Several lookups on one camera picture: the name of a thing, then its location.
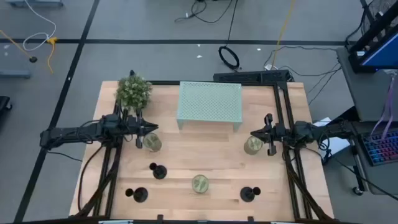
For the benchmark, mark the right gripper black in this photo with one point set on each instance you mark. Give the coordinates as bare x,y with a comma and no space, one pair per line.
280,133

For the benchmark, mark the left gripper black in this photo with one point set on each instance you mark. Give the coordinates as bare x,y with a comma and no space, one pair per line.
133,126

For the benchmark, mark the black candle stick holder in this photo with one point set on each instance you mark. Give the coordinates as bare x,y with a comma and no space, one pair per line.
247,194
160,172
140,194

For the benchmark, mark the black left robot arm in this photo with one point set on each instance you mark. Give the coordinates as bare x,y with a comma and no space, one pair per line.
68,133

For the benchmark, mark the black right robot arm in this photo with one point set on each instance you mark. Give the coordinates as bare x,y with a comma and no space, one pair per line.
311,132

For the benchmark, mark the green shrub in black pot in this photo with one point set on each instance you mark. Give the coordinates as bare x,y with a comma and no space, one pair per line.
133,91

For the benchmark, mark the long black power box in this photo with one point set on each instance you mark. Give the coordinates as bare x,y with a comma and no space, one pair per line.
248,76

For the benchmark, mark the mint green perforated shelf riser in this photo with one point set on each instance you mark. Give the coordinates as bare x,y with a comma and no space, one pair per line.
210,101

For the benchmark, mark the white paper sheet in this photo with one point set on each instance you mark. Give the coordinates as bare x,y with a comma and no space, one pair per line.
337,144

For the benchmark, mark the grey side desk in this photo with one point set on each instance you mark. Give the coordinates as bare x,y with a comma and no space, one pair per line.
363,93

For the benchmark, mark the black desk caster wheel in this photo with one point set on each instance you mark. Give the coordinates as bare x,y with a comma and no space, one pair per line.
358,191

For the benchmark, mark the backlit rainbow keyboard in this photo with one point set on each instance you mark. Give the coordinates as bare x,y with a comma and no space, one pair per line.
381,147

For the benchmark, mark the yellow rod with black foot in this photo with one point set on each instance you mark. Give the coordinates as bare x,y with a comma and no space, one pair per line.
33,59

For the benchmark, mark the computer monitor with blue screen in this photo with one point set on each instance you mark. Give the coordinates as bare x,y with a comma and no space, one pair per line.
381,54

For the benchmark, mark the grey floor platform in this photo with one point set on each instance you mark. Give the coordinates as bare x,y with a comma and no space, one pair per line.
14,73

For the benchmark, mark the black aluminium rig frame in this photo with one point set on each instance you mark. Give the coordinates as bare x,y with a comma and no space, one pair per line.
284,102

